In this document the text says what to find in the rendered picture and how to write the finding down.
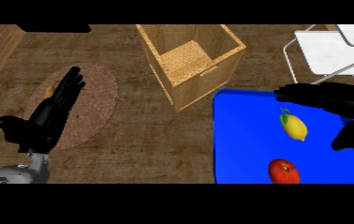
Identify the blue tray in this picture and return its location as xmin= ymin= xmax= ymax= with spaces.
xmin=212 ymin=87 xmax=354 ymax=185

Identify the black appliance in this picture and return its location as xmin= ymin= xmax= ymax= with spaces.
xmin=15 ymin=24 xmax=94 ymax=34

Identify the small yellow fruit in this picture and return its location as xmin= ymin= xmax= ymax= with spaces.
xmin=43 ymin=82 xmax=60 ymax=99

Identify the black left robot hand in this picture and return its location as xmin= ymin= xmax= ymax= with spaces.
xmin=0 ymin=66 xmax=88 ymax=155

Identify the round brown woven placemat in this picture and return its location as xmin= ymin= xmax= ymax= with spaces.
xmin=24 ymin=62 xmax=122 ymax=151

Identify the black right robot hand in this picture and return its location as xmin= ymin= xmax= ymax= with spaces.
xmin=274 ymin=82 xmax=354 ymax=152

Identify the yellow lemon with green leaf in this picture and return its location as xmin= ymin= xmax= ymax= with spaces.
xmin=278 ymin=108 xmax=310 ymax=142

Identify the red apple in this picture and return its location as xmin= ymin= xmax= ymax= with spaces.
xmin=268 ymin=158 xmax=302 ymax=185

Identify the white wire rack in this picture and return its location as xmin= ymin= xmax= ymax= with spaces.
xmin=282 ymin=24 xmax=354 ymax=85

